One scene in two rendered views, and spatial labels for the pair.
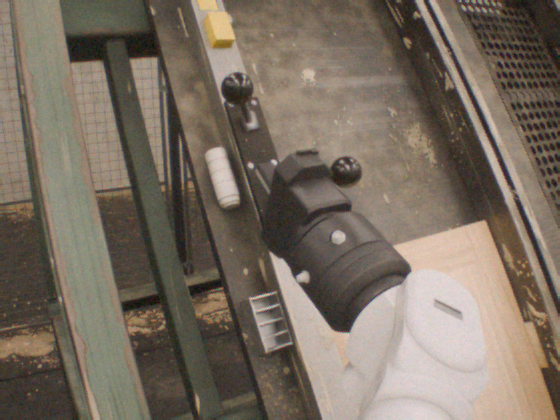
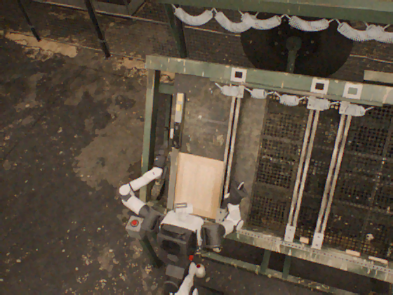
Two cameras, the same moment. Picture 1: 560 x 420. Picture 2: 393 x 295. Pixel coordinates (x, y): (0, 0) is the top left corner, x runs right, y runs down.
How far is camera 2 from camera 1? 260 cm
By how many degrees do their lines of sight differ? 55
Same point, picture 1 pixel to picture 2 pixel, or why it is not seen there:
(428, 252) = (205, 161)
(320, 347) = (174, 164)
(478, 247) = (218, 166)
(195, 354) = not seen: hidden behind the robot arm
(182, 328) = not seen: hidden behind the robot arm
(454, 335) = (149, 175)
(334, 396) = (172, 171)
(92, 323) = (145, 147)
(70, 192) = (147, 129)
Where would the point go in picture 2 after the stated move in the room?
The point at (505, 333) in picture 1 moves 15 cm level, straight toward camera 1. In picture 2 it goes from (215, 183) to (196, 187)
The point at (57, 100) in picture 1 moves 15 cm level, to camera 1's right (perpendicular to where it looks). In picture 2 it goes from (149, 114) to (160, 124)
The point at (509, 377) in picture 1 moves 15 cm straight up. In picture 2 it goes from (211, 190) to (209, 180)
